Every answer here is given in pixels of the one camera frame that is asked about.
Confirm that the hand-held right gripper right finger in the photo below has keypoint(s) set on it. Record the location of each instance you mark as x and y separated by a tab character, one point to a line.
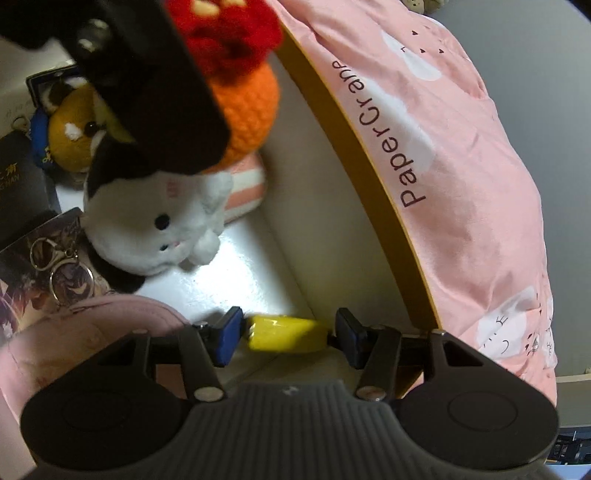
352	339

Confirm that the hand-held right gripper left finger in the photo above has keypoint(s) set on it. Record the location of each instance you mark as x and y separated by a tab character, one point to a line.
229	337

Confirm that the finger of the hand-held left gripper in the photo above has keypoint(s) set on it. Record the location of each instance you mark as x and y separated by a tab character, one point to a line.
152	92

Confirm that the yellow plastic toy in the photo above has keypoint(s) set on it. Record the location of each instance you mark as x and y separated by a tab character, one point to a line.
286	334

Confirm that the red panda plush toy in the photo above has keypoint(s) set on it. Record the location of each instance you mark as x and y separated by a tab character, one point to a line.
74	134

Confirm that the red and orange crochet charm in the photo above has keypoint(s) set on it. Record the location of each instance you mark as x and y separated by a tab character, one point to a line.
249	101

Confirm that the blue diamond-shaped badge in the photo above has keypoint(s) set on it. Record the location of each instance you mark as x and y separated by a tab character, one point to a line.
41	81

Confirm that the black and white cat plush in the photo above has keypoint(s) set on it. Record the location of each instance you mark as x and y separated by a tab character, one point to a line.
147	221

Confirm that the pink pencil case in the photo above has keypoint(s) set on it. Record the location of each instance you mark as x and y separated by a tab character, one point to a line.
69	332

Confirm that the dark grey box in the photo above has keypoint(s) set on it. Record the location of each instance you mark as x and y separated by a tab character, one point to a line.
23	194

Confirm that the keyring with acrylic charm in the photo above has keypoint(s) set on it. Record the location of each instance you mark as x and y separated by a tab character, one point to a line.
69	281

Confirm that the yellow cardboard storage box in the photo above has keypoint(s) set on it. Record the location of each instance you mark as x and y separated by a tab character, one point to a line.
364	166

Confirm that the dark purple card box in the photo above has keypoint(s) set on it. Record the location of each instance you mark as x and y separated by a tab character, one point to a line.
18	281

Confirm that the pink printed blanket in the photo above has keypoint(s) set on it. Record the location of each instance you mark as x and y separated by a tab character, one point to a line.
461	184

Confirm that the pile of plush toys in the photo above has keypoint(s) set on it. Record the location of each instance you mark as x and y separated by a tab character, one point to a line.
422	4

